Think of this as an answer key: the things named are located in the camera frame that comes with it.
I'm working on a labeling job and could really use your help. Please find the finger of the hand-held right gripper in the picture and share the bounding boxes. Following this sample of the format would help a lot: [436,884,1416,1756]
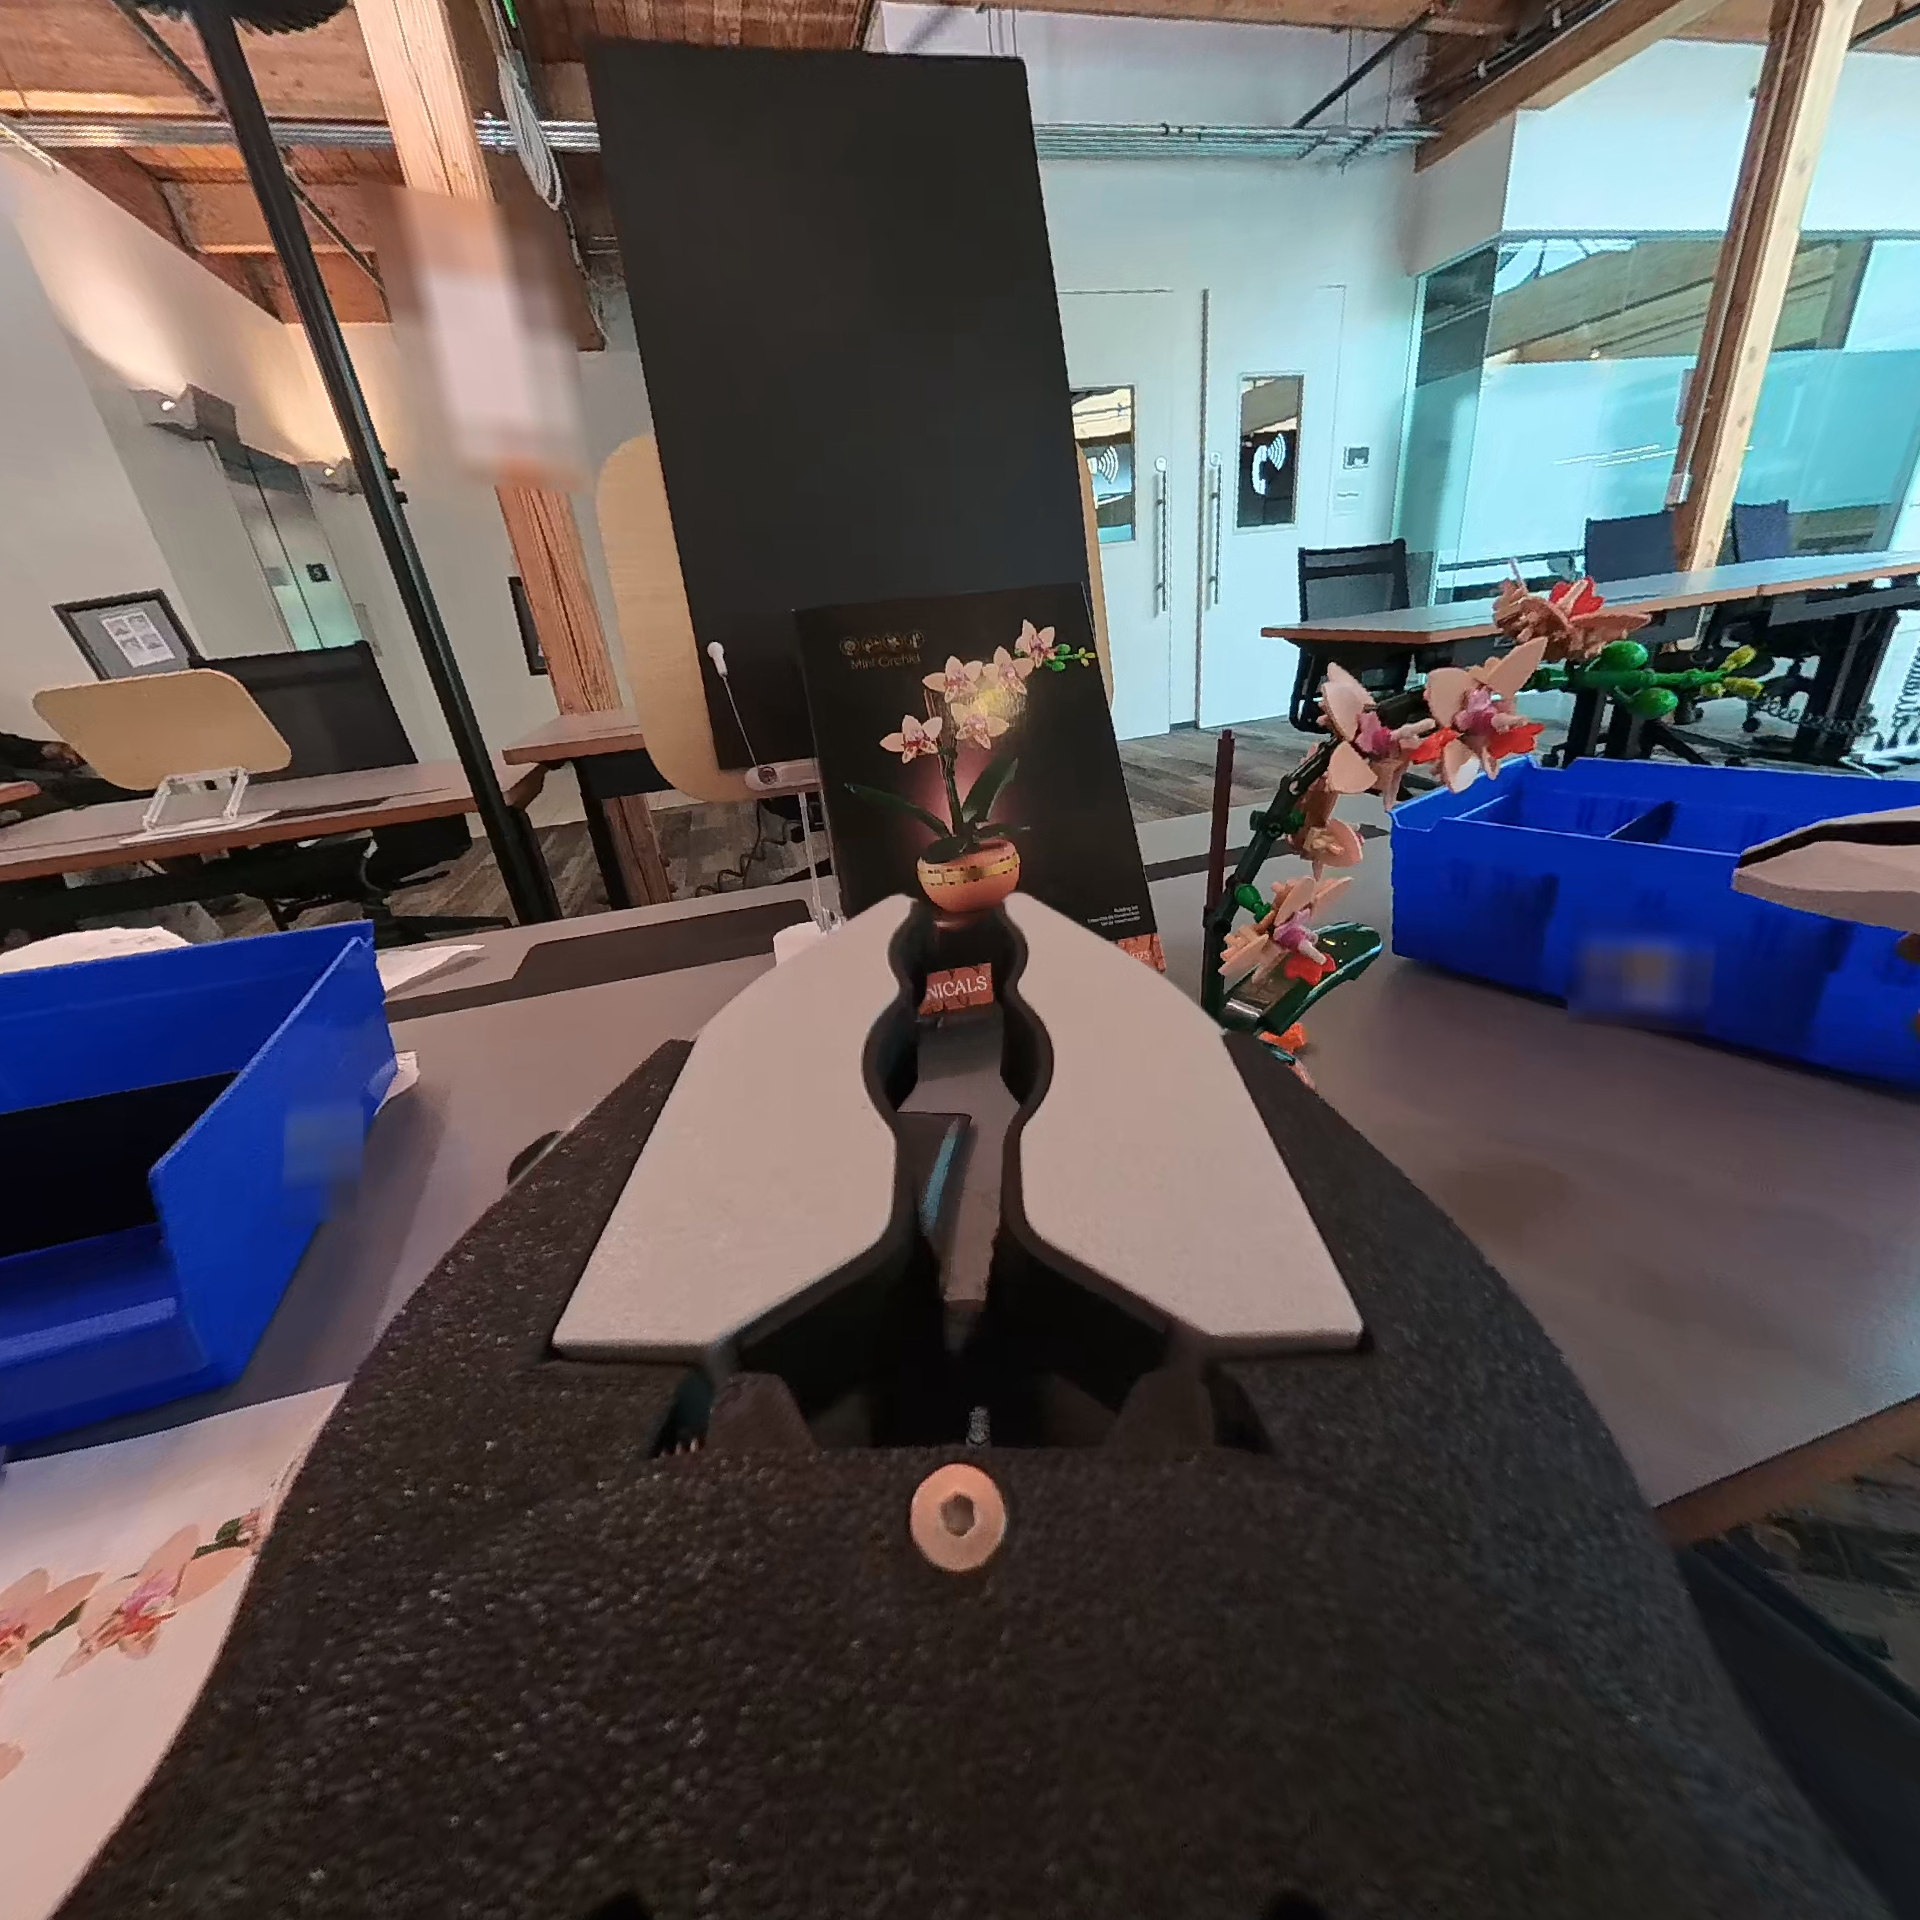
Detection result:
[1729,806,1920,942]

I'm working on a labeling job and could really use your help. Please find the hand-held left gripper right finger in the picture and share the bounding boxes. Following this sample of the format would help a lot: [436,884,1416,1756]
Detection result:
[994,895,1371,1369]

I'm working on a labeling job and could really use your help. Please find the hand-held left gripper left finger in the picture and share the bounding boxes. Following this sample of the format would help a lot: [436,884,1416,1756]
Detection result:
[553,895,925,1371]

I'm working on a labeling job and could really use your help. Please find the toy brick orchid stem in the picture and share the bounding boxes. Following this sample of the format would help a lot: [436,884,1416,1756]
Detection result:
[1197,574,1760,1040]

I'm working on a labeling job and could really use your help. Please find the black desk mat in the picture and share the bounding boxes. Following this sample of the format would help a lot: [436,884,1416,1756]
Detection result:
[381,895,820,1026]

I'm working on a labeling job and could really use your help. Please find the grey desk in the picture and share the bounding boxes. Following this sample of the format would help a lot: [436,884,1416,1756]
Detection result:
[0,841,1920,1553]

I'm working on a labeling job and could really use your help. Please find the long background desk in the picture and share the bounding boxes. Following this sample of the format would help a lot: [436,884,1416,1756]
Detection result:
[1259,550,1920,758]

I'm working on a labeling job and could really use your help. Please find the wooden background desk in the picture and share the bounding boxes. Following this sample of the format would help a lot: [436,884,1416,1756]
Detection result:
[0,758,544,934]

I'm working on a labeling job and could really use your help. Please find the green toy brick leaves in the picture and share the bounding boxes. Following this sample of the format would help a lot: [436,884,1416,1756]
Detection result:
[1219,917,1385,1043]

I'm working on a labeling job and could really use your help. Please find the blue bin with compartments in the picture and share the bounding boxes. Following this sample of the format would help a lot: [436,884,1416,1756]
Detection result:
[1387,754,1920,1092]

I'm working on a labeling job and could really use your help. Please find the dark orchid instruction booklet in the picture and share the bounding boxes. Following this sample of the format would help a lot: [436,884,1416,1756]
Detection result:
[794,583,1159,1026]

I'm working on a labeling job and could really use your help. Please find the blue plastic bin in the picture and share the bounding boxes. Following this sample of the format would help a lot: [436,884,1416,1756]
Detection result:
[0,917,400,1450]

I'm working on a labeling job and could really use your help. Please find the rounded pale wooden panel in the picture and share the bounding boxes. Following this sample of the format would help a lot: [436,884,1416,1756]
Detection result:
[594,433,822,806]

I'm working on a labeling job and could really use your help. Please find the white door with window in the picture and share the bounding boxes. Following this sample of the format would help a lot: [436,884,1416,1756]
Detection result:
[1054,292,1202,741]
[1197,286,1349,732]

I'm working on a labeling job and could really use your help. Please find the white crumpled paper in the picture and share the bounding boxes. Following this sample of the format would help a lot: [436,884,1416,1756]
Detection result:
[0,926,200,979]

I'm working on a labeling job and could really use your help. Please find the wooden board on stand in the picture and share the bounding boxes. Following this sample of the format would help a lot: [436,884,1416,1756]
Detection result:
[30,670,298,835]

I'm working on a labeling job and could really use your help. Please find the black metal pole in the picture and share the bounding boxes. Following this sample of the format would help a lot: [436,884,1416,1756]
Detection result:
[192,0,566,927]

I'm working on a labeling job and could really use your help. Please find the black upright panel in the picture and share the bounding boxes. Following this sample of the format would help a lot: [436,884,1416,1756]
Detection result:
[585,39,1114,779]

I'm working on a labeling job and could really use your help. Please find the orchid printed paper sheet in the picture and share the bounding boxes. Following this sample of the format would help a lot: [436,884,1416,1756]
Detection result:
[0,1383,349,1920]

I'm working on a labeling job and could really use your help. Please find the wooden post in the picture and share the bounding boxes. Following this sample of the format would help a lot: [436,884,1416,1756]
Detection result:
[349,0,672,913]
[1671,0,1863,573]

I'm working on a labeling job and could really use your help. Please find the framed wall picture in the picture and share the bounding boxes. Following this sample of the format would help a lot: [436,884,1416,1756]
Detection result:
[51,588,200,686]

